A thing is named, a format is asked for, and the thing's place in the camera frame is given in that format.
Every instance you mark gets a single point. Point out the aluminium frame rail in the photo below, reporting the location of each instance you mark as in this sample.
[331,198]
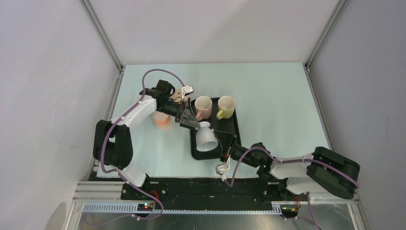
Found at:
[103,196]

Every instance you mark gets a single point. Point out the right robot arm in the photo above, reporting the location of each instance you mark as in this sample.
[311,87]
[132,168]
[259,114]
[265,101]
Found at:
[321,171]

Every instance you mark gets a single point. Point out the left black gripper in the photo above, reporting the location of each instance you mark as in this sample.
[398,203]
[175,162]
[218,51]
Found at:
[189,119]

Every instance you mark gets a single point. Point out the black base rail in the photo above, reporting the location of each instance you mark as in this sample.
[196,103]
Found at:
[212,194]

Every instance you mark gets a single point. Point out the pink mug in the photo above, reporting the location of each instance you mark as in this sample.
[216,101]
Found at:
[203,107]

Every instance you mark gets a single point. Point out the clear glass mug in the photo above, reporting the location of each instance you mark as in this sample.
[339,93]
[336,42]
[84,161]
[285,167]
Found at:
[205,138]

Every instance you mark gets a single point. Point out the orange translucent cup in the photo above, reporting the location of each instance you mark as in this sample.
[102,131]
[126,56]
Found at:
[162,120]

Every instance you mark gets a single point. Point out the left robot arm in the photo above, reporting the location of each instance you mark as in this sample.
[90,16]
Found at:
[113,144]

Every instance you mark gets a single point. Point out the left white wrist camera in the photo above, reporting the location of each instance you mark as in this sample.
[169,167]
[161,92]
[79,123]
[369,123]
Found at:
[185,91]

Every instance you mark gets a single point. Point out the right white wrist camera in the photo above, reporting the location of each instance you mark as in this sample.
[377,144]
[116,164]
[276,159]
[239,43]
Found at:
[223,168]

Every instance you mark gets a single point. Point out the black rectangular tray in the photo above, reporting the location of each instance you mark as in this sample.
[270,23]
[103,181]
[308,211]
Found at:
[227,125]

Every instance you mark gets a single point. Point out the yellow mug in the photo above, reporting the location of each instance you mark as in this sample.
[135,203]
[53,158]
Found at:
[226,107]

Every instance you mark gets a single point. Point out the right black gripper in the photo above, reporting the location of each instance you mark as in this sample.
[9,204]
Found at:
[227,139]

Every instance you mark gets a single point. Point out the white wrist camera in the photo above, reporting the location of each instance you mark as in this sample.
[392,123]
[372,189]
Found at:
[185,91]
[223,168]

